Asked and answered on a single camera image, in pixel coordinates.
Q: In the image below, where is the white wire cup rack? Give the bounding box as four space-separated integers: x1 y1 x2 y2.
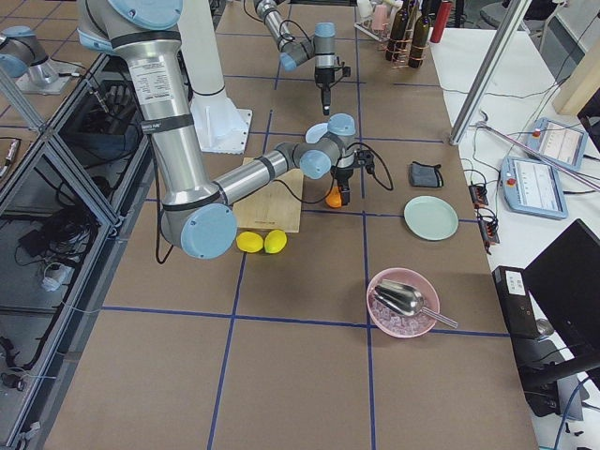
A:
353 5 388 43

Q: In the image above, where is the pink cup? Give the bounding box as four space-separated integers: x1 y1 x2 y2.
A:
371 4 388 32

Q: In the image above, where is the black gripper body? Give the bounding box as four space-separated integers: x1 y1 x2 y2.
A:
330 149 375 188
314 67 351 90

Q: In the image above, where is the wooden cutting board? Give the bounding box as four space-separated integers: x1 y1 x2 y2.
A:
233 169 304 233

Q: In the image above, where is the metal ice scoop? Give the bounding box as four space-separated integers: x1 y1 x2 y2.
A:
374 279 458 329

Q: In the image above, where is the pink bowl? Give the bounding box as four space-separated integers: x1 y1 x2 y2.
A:
367 267 440 338

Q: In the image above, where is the white cup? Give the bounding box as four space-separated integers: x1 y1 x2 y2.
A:
356 0 373 20

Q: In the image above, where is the copper wire bottle rack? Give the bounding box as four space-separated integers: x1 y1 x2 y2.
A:
391 22 413 67

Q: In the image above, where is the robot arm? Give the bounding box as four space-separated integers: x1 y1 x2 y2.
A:
253 0 352 115
78 1 357 259

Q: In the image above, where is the orange fruit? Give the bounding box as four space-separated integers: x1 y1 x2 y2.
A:
325 190 342 209

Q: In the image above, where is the light green plate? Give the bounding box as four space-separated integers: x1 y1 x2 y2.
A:
404 196 458 241

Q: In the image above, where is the grey folded cloth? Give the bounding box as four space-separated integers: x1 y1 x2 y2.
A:
409 161 444 188

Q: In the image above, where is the yellow lemon near edge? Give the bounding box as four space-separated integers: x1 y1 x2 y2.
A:
263 230 288 254

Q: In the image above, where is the teach pendant tablet far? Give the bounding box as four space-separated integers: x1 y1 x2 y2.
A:
527 117 588 170

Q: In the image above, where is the reacher grabber stick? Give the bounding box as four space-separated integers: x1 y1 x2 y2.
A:
477 110 600 192

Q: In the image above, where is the teach pendant tablet near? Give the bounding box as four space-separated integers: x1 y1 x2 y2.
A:
501 157 568 219

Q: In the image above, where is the aluminium frame post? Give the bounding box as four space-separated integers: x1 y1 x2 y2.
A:
449 0 532 145

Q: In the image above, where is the clear ice cubes pile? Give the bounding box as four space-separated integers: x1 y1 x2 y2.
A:
369 295 435 337

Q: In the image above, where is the black desktop box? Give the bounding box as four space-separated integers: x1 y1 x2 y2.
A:
492 265 542 341

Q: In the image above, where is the dark green wine bottle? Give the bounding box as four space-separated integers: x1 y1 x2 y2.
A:
408 0 431 68

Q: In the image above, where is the yellow lemon by board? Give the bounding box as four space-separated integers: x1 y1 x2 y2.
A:
235 232 263 253

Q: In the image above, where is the teach pendant tablet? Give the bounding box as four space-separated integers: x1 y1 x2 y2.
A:
501 157 568 219
527 117 588 170

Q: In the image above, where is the red bottle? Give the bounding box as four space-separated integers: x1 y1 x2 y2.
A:
429 0 454 43

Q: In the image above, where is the black computer monitor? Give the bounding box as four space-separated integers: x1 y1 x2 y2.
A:
524 218 599 355

